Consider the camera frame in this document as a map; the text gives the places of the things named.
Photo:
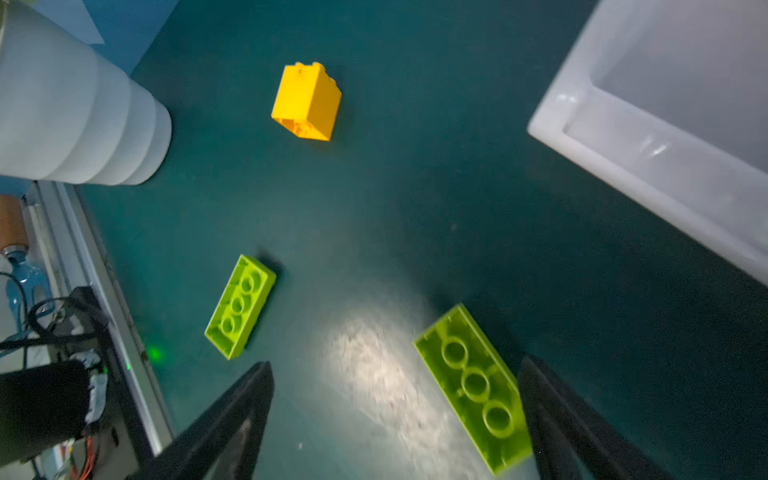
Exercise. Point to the left white bin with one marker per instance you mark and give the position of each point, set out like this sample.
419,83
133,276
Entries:
666,101

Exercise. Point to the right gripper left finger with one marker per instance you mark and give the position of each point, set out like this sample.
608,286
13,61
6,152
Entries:
224,442

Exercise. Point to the aluminium rail frame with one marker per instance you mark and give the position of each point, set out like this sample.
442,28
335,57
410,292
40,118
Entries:
77,262

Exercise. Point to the potted flower plant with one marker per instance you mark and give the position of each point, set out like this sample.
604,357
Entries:
68,114

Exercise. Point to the yellow lego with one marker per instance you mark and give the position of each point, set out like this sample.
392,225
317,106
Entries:
307,101

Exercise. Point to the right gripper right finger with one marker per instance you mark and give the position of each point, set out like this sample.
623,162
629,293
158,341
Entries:
569,437

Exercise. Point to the green lego brick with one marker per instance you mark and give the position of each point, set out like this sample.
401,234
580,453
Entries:
479,386
239,306

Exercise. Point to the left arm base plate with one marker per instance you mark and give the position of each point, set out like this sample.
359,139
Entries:
46,405

